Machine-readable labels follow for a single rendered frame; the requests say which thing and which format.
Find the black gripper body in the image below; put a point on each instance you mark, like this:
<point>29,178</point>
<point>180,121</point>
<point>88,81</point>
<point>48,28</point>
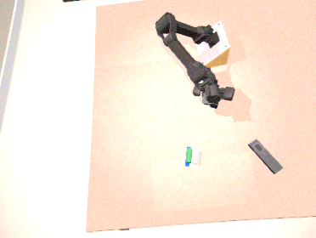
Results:
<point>227,93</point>

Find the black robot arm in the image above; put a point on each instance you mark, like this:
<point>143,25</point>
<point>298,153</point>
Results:
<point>195,70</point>

